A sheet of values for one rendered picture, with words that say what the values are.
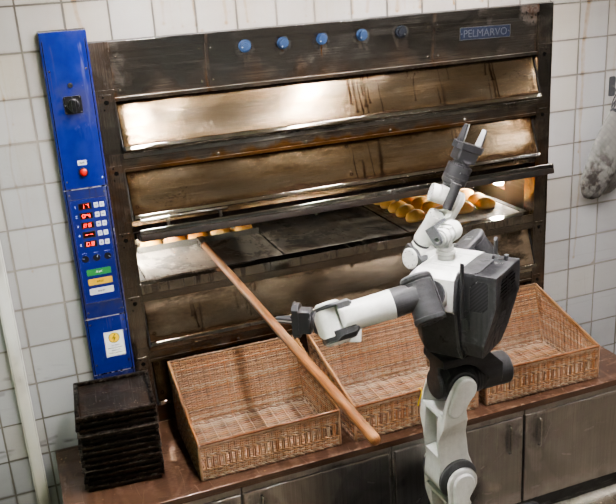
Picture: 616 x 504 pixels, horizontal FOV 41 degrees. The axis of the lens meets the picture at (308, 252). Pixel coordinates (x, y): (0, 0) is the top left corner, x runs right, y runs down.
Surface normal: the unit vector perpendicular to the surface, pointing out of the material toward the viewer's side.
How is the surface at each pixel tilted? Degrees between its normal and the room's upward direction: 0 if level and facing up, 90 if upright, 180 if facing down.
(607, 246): 90
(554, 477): 90
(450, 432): 114
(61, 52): 90
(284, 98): 70
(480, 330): 90
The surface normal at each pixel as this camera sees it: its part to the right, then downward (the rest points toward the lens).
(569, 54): 0.36, 0.29
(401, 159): 0.32, -0.05
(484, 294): -0.56, 0.30
